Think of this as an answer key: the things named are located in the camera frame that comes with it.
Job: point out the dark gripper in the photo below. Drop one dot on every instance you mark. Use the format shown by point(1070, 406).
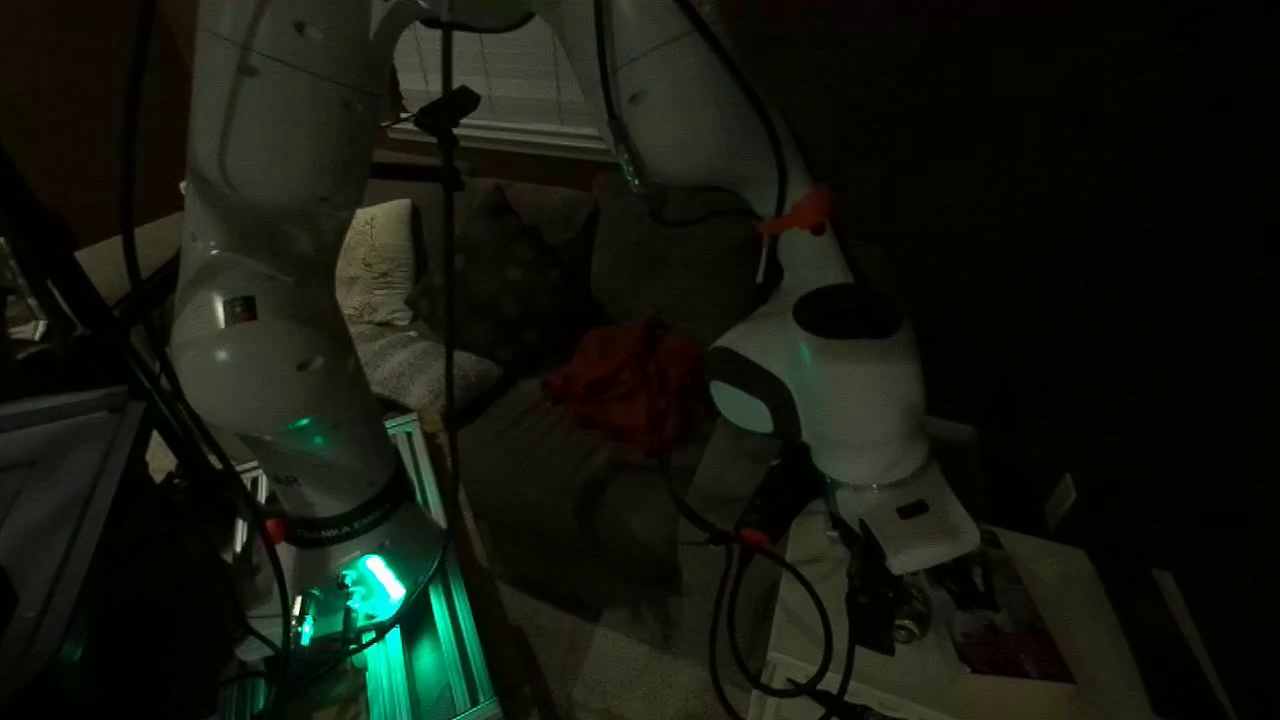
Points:
point(886, 611)

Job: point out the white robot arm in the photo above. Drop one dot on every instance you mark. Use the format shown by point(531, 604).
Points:
point(287, 111)

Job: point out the magazine with red cover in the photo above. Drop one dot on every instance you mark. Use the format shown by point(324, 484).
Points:
point(991, 618)

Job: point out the red cloth on sofa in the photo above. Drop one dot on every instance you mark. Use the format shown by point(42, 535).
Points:
point(629, 383)

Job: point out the grey sofa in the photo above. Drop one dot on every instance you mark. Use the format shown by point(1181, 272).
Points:
point(571, 514)

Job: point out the dark patterned cushion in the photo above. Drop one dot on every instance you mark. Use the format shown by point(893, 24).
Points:
point(504, 291)

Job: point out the white cushion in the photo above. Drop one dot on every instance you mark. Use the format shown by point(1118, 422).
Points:
point(396, 349)

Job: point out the window with white blinds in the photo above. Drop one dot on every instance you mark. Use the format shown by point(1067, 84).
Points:
point(531, 93)

